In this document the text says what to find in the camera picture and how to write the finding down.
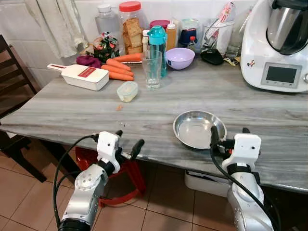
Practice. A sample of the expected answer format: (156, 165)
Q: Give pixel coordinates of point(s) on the small red-capped bottle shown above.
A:
(192, 44)

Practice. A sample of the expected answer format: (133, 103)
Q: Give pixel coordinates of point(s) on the pink-lidded jar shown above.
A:
(160, 23)

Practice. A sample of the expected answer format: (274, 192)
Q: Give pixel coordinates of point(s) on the white slicer with red label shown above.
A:
(82, 77)

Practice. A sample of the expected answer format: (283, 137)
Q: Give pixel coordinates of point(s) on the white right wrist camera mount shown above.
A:
(247, 149)

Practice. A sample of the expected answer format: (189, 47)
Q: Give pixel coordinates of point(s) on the purple plastic bowl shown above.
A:
(179, 58)

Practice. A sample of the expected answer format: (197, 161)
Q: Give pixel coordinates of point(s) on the clear plastic utensil container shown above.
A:
(216, 38)

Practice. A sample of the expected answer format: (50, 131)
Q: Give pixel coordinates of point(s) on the dark purple vegetable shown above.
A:
(88, 61)

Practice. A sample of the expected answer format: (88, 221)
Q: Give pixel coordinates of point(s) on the shallow stainless steel bowl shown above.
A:
(195, 129)

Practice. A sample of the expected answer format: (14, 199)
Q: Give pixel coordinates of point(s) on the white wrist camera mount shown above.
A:
(107, 144)
(247, 149)

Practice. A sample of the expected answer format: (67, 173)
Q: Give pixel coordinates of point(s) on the small orange carrot scrap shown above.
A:
(119, 108)

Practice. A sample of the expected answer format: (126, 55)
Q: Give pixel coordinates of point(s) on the red-lidded jar of crackers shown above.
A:
(131, 33)

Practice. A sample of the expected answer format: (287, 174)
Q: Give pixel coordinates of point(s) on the orange carrot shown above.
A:
(121, 76)
(129, 57)
(115, 71)
(118, 64)

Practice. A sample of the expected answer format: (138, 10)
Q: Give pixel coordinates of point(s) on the white plastic box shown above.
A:
(204, 185)

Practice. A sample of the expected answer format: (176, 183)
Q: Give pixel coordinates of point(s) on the orange bottle with white cap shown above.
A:
(171, 37)

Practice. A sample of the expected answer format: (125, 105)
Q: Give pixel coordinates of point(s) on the teal water bottle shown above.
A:
(157, 37)

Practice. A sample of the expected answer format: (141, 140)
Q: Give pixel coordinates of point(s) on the white kitchen food processor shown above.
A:
(260, 62)

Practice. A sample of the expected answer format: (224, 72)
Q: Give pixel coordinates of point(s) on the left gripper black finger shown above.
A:
(137, 148)
(120, 133)

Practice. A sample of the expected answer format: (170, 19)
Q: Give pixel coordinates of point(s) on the red plastic stool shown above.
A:
(130, 178)

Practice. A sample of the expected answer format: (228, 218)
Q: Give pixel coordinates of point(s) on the hanging beige towel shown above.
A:
(57, 24)

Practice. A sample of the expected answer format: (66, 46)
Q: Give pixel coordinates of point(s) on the dark blue jar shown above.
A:
(187, 34)

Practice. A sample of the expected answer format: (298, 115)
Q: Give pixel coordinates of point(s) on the dark printed snack packet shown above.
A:
(106, 47)

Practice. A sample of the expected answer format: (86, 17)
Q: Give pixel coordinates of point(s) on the small black pouch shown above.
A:
(211, 57)

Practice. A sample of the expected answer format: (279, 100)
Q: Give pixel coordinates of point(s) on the small white bottle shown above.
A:
(145, 41)

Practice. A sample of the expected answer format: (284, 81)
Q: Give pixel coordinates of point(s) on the clear drinking glass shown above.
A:
(152, 72)

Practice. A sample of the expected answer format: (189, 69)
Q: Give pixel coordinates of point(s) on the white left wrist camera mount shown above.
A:
(107, 144)

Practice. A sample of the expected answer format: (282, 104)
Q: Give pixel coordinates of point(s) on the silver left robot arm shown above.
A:
(86, 192)

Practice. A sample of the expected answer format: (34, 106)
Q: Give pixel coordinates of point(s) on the small clear lidded container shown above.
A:
(127, 91)

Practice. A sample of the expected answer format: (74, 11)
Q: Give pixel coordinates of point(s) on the red and white package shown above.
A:
(225, 13)

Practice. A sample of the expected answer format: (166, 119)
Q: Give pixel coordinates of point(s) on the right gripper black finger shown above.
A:
(215, 135)
(246, 131)

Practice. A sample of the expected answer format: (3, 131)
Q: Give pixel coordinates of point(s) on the clear white-capped plastic bottle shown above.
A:
(107, 21)

